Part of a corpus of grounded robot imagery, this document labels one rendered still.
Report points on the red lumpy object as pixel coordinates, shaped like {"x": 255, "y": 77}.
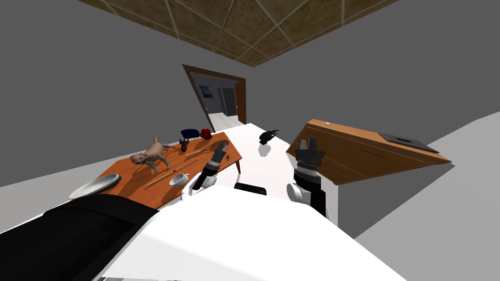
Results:
{"x": 206, "y": 134}

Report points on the white plate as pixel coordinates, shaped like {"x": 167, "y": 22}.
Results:
{"x": 95, "y": 186}

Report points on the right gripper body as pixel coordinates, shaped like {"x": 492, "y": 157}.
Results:
{"x": 309, "y": 158}

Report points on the brown wooden cabinet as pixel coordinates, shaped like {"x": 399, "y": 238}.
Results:
{"x": 351, "y": 160}

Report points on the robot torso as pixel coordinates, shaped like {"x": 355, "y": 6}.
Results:
{"x": 242, "y": 242}

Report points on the black flat panel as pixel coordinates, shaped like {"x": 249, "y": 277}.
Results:
{"x": 406, "y": 142}

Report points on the short wooden stick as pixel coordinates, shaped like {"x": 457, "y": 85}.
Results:
{"x": 193, "y": 153}

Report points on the dark blue chair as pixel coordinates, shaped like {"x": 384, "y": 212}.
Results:
{"x": 189, "y": 133}

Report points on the dark grey door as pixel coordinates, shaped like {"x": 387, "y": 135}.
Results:
{"x": 228, "y": 101}

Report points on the white cup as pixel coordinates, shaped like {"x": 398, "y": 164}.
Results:
{"x": 179, "y": 179}

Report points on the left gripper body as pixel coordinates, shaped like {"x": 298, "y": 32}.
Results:
{"x": 218, "y": 154}

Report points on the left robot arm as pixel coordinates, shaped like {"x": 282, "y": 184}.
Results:
{"x": 78, "y": 234}

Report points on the brown door leaf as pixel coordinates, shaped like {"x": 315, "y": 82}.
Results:
{"x": 240, "y": 103}

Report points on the long wooden stick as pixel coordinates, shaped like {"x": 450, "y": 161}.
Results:
{"x": 172, "y": 173}

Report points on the small dark figurine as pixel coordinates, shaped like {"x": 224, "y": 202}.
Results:
{"x": 183, "y": 146}

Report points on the tan toy dog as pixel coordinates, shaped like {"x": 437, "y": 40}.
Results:
{"x": 154, "y": 152}

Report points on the black horned object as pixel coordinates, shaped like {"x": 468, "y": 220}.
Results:
{"x": 266, "y": 136}

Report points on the blue wall picture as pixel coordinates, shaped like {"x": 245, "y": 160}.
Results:
{"x": 206, "y": 91}

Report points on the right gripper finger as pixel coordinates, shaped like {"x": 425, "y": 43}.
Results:
{"x": 313, "y": 144}
{"x": 303, "y": 146}

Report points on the orange wooden table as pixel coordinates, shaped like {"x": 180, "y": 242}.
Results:
{"x": 133, "y": 183}

